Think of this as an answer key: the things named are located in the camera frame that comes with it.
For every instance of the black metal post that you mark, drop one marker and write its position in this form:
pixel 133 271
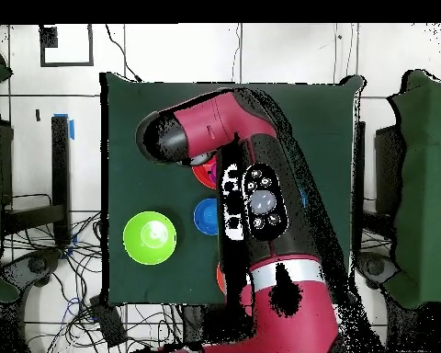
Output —
pixel 60 165
pixel 360 165

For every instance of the grey pedestal foot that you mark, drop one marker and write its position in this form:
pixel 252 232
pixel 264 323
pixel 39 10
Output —
pixel 376 266
pixel 36 264

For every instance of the dark blue plastic bowl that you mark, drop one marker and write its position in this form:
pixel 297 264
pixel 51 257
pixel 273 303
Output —
pixel 205 217

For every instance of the dark green tablecloth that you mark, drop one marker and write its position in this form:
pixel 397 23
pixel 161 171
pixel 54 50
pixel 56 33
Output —
pixel 150 184

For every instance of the orange plastic bowl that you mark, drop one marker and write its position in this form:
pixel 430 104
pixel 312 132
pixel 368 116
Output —
pixel 202 178
pixel 220 277

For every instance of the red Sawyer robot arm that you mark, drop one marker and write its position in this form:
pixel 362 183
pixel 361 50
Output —
pixel 297 320

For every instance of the black square frame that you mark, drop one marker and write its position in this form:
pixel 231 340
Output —
pixel 66 64

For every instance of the black power brick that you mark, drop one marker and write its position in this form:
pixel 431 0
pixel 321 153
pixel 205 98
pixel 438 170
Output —
pixel 110 323

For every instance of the blue tape strip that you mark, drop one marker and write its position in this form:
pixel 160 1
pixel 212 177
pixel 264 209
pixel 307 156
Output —
pixel 72 129

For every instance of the green plastic bowl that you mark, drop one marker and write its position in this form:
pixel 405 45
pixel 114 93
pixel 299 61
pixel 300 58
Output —
pixel 143 242

